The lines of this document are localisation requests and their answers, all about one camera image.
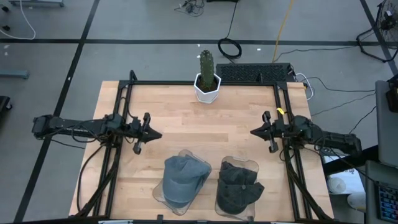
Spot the black support beam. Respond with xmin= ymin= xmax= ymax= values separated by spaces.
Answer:
xmin=322 ymin=144 xmax=379 ymax=175

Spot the black floor cable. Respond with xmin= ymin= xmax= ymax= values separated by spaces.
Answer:
xmin=300 ymin=77 xmax=377 ymax=93
xmin=273 ymin=45 xmax=358 ymax=63
xmin=310 ymin=92 xmax=377 ymax=118

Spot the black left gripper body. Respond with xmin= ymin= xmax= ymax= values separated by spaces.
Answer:
xmin=129 ymin=112 xmax=151 ymax=155

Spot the black chair base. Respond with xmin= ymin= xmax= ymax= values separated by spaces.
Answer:
xmin=0 ymin=95 xmax=13 ymax=113

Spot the white hexagonal planter pot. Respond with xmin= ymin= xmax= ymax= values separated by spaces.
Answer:
xmin=193 ymin=73 xmax=222 ymax=105

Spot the black aluminium frame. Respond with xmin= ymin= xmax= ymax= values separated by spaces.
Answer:
xmin=74 ymin=70 xmax=335 ymax=222

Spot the black cable bundle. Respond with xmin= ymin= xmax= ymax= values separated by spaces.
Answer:
xmin=174 ymin=0 xmax=206 ymax=17

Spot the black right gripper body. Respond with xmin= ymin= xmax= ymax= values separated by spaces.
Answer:
xmin=262 ymin=110 xmax=295 ymax=154

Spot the yellow cable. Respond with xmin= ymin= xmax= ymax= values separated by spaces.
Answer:
xmin=272 ymin=0 xmax=295 ymax=64

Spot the clear plastic bin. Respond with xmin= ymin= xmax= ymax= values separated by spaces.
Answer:
xmin=152 ymin=149 xmax=213 ymax=217
xmin=214 ymin=155 xmax=261 ymax=222

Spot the grey desk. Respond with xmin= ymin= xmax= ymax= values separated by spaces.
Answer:
xmin=365 ymin=160 xmax=398 ymax=224
xmin=374 ymin=80 xmax=398 ymax=169

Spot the black floor fan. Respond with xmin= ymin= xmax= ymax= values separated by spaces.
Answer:
xmin=356 ymin=0 xmax=398 ymax=63

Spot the black hanging cable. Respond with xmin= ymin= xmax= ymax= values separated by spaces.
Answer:
xmin=217 ymin=0 xmax=243 ymax=60

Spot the white roll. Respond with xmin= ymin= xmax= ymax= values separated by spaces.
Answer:
xmin=347 ymin=192 xmax=367 ymax=211
xmin=328 ymin=176 xmax=347 ymax=194

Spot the black keyboard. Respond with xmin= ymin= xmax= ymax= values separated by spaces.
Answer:
xmin=215 ymin=63 xmax=295 ymax=83

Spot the black device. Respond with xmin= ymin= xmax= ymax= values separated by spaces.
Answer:
xmin=385 ymin=73 xmax=398 ymax=113

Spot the dark grey cap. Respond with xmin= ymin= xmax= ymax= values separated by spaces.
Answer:
xmin=219 ymin=161 xmax=259 ymax=187
xmin=216 ymin=179 xmax=265 ymax=215

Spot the white floor cable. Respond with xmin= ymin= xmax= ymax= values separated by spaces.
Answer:
xmin=0 ymin=0 xmax=37 ymax=40

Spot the tall green cactus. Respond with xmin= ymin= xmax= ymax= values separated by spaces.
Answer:
xmin=199 ymin=49 xmax=215 ymax=90

